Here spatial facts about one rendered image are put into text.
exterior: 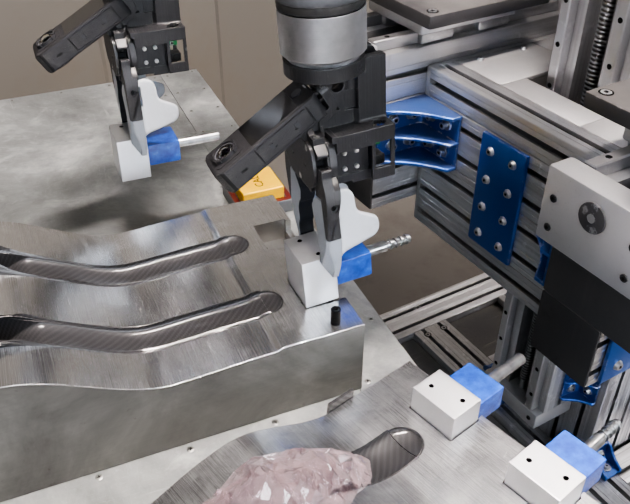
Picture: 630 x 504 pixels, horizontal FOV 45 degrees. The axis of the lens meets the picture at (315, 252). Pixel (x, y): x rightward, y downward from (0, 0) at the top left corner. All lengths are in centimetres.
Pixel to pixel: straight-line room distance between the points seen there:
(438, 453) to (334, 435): 9
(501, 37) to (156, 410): 79
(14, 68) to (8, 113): 109
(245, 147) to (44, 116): 78
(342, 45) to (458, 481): 37
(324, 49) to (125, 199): 56
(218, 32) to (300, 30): 207
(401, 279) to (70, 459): 162
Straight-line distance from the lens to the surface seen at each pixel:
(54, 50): 89
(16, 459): 74
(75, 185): 119
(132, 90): 89
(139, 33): 89
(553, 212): 85
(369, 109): 70
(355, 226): 72
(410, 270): 229
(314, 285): 75
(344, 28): 64
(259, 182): 107
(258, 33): 277
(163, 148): 96
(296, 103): 67
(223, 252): 86
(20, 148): 132
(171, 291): 81
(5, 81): 254
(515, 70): 117
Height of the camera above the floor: 139
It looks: 36 degrees down
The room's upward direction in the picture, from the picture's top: straight up
